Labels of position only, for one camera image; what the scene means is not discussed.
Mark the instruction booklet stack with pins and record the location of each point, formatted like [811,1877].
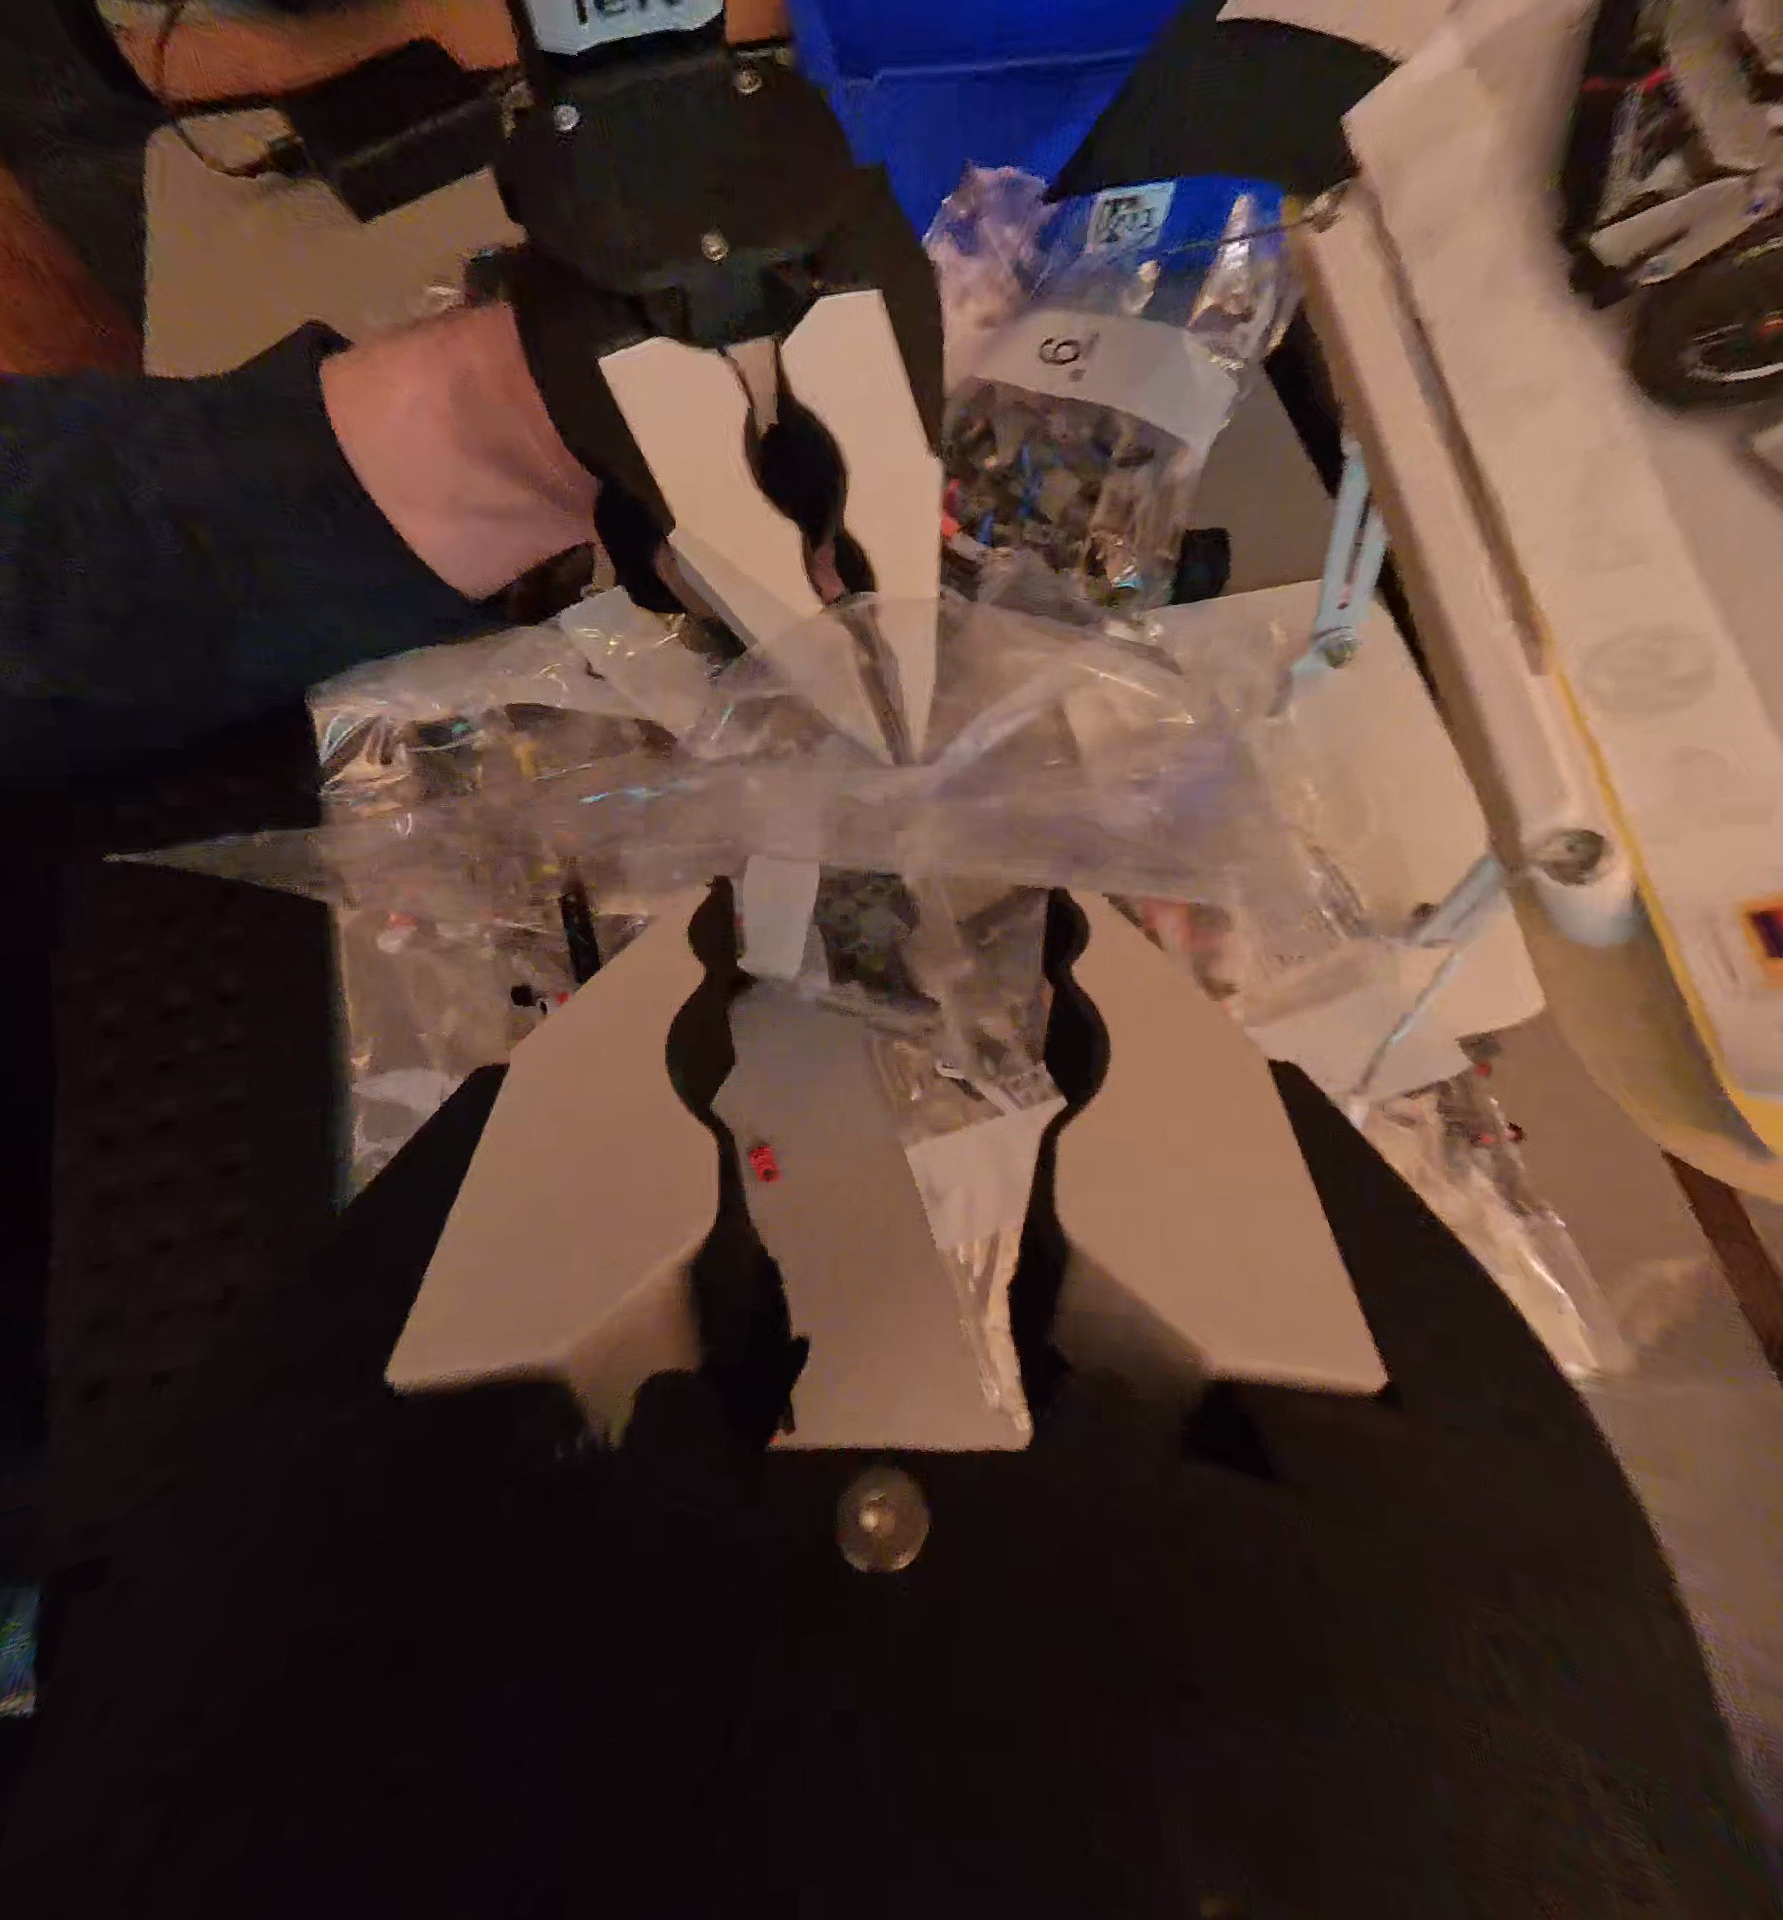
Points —
[1582,524]

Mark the black round knob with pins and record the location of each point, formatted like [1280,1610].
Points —
[1206,562]

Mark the clear bag white strip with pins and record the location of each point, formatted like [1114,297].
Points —
[1056,780]

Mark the full clear lego parts bag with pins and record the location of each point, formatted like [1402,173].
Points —
[1086,421]

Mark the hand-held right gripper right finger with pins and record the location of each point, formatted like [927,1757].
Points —
[1206,1201]

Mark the person's left forearm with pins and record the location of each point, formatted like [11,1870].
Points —
[157,554]

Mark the blue plastic bin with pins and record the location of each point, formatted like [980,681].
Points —
[982,91]

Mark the person's left hand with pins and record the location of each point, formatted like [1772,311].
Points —
[457,450]

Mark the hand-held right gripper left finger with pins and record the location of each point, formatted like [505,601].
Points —
[563,1201]

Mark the white shelf bracket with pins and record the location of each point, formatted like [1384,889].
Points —
[1432,960]
[1350,554]

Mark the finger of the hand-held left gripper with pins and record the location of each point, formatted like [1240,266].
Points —
[689,450]
[893,480]

